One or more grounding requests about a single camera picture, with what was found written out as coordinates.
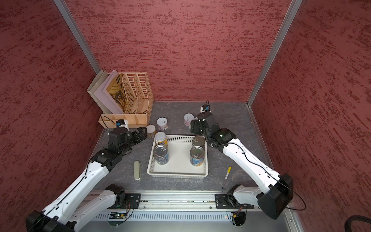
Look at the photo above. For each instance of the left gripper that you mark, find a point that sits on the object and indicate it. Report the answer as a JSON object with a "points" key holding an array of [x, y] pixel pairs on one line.
{"points": [[143, 135]]}

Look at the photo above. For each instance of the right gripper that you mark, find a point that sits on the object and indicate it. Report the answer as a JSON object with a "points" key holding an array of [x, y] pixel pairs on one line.
{"points": [[194, 125]]}

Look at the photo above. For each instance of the yellow can white lid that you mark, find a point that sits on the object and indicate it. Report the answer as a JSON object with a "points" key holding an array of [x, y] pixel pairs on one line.
{"points": [[151, 131]]}

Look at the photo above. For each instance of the dark can brown lid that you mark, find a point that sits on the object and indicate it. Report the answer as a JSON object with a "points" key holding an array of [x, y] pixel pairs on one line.
{"points": [[199, 141]]}

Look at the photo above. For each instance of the tall yellow blue can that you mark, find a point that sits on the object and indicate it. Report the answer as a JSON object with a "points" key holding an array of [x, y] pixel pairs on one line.
{"points": [[161, 139]]}

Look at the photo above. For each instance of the small pink white can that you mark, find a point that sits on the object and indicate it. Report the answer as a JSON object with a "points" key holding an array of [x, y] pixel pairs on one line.
{"points": [[162, 124]]}

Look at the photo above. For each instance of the blue can pink lid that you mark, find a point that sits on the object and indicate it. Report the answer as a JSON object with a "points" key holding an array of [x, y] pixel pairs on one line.
{"points": [[161, 154], [197, 154]]}

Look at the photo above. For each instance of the white plastic basket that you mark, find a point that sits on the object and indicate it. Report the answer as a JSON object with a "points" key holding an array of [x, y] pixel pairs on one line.
{"points": [[179, 165]]}

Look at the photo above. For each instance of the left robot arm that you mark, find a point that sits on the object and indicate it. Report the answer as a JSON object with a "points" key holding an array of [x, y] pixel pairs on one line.
{"points": [[65, 213]]}

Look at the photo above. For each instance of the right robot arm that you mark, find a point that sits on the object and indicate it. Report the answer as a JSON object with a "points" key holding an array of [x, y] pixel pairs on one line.
{"points": [[274, 192]]}

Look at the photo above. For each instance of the olive pencil case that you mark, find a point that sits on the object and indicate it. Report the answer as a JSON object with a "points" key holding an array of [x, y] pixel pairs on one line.
{"points": [[137, 170]]}

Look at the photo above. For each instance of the lilac folder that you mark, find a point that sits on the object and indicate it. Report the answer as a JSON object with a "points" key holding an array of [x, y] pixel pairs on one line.
{"points": [[98, 92]]}

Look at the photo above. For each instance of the beige desk file organizer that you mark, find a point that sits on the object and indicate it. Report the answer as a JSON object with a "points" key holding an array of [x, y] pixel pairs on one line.
{"points": [[140, 102]]}

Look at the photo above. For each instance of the yellow patterned book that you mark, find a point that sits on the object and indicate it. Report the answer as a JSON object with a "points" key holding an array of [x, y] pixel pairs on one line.
{"points": [[116, 91]]}

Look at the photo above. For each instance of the yellow marker pen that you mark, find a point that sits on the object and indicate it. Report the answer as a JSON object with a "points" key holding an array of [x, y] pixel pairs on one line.
{"points": [[226, 177]]}

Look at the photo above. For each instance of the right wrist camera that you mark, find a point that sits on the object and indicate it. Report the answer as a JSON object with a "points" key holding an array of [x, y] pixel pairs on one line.
{"points": [[205, 108]]}

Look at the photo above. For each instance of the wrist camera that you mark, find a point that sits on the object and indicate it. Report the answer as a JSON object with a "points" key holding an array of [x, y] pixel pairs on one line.
{"points": [[122, 123], [205, 108]]}

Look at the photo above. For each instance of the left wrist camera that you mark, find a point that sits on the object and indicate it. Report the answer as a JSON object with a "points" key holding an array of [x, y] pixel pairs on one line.
{"points": [[122, 123]]}

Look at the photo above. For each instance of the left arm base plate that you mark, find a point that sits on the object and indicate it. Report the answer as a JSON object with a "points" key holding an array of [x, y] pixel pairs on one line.
{"points": [[132, 200]]}

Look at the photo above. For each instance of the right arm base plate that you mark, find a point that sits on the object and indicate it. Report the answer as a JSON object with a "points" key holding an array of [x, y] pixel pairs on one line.
{"points": [[226, 201]]}

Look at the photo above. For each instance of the aluminium front rail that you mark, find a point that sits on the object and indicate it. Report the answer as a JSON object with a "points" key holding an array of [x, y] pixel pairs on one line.
{"points": [[156, 201]]}

